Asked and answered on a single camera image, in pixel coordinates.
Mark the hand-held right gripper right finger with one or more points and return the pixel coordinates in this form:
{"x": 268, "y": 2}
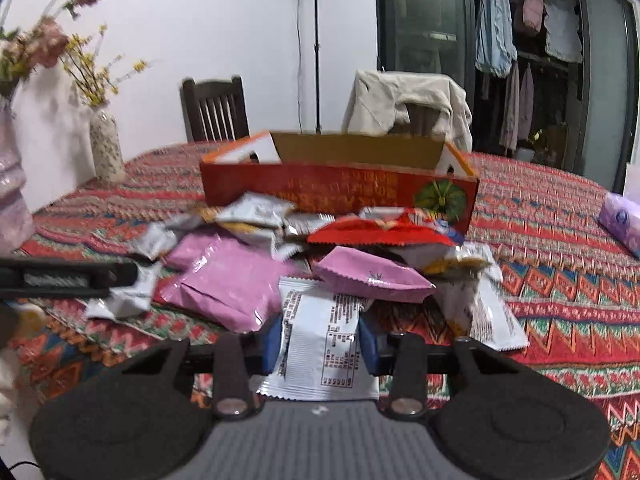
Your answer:
{"x": 369, "y": 352}

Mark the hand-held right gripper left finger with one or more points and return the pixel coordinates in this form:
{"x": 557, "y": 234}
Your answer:
{"x": 270, "y": 352}

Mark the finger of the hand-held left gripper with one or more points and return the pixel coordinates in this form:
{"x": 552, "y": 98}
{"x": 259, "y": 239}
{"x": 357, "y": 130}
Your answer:
{"x": 105, "y": 275}

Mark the white snack packet black print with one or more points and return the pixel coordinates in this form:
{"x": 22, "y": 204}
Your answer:
{"x": 320, "y": 340}

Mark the small pink snack packet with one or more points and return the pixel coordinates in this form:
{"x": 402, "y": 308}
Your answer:
{"x": 370, "y": 275}

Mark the large pink snack packet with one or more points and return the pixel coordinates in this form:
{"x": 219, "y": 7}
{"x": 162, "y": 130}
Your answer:
{"x": 225, "y": 280}

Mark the red snack packet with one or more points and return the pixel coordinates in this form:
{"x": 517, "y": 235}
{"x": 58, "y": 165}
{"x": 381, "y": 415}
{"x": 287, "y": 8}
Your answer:
{"x": 380, "y": 232}

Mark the pile of white snack packets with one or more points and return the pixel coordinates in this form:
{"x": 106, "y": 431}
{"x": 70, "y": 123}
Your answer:
{"x": 250, "y": 212}

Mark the red cardboard box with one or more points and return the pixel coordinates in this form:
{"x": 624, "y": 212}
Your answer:
{"x": 325, "y": 185}

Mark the white floral vase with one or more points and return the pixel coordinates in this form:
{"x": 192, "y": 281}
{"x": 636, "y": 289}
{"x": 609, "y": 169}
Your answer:
{"x": 107, "y": 150}

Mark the dark wooden chair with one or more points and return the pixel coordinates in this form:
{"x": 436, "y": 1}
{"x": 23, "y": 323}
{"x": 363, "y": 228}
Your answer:
{"x": 192, "y": 110}

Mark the yellow flower branches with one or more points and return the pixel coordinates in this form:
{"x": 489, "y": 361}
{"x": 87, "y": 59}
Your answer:
{"x": 92, "y": 85}

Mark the pink flowers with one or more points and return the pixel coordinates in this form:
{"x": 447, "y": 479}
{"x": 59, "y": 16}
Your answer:
{"x": 47, "y": 45}

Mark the brown wooden chair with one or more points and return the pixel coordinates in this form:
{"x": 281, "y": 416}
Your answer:
{"x": 425, "y": 117}

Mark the beige jacket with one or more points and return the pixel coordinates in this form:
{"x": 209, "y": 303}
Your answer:
{"x": 370, "y": 100}

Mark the grey hanging garment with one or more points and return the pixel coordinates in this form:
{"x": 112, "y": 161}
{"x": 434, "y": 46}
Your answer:
{"x": 510, "y": 105}

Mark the purple tissue pack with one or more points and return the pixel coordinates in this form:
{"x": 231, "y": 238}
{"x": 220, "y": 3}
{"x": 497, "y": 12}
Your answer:
{"x": 622, "y": 220}

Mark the black light stand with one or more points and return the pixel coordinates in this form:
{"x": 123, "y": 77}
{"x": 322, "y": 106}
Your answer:
{"x": 316, "y": 60}

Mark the mauve hanging garment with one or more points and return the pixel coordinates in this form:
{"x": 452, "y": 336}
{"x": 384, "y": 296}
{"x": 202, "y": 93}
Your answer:
{"x": 526, "y": 100}

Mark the hanging clothes rack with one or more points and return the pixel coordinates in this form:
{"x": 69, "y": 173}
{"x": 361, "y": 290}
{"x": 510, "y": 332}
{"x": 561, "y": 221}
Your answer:
{"x": 425, "y": 10}

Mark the light blue hanging shirt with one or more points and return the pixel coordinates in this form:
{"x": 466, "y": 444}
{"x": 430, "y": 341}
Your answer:
{"x": 492, "y": 25}

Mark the white hanging shirt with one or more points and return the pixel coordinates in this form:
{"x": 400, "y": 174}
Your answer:
{"x": 562, "y": 30}

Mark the pink hanging garment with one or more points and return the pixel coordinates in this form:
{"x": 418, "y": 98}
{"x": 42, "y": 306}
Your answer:
{"x": 534, "y": 7}

